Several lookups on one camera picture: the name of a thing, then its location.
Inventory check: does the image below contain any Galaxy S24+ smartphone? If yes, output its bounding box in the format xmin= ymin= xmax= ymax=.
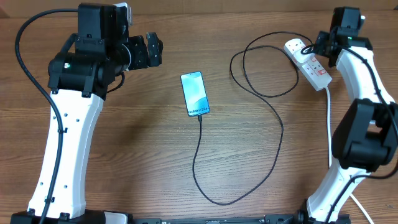
xmin=180 ymin=72 xmax=210 ymax=116

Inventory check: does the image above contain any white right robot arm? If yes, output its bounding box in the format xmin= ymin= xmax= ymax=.
xmin=293 ymin=7 xmax=397 ymax=223

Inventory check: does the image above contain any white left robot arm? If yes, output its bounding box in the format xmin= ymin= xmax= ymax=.
xmin=11 ymin=2 xmax=163 ymax=223

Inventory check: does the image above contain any white USB charger plug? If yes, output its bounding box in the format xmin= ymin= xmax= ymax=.
xmin=293 ymin=49 xmax=315 ymax=67

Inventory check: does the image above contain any white power strip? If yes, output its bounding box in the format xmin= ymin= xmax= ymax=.
xmin=284 ymin=39 xmax=332 ymax=91

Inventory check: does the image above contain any white power strip cord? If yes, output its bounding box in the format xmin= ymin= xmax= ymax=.
xmin=324 ymin=86 xmax=376 ymax=224

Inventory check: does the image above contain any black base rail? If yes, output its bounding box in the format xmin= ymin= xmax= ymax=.
xmin=130 ymin=213 xmax=352 ymax=224

